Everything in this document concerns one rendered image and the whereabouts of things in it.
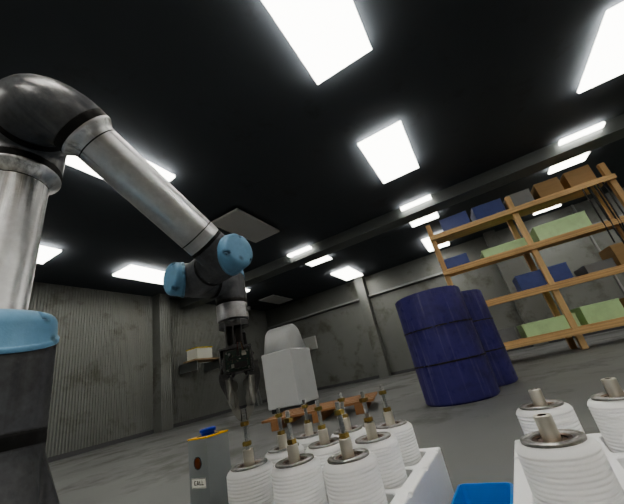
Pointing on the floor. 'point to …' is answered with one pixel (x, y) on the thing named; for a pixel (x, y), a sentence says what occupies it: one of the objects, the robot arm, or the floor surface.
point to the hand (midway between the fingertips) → (244, 413)
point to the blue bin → (484, 493)
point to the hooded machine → (287, 370)
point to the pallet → (322, 410)
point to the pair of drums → (454, 346)
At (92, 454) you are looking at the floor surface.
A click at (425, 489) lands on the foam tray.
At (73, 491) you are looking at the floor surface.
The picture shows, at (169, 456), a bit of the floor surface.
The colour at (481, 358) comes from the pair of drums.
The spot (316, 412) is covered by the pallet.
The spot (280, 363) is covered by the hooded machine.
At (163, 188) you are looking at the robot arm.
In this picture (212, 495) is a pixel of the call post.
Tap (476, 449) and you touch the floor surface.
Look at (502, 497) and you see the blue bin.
